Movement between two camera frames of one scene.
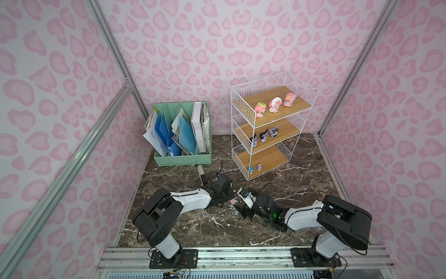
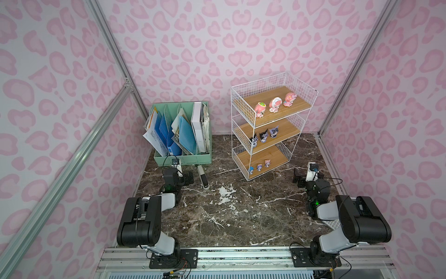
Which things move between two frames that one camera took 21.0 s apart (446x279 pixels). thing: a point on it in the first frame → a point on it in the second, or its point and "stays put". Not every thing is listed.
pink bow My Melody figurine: (289, 99) stays put
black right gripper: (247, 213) → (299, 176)
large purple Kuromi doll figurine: (273, 132) stays put
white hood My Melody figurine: (274, 104) stays put
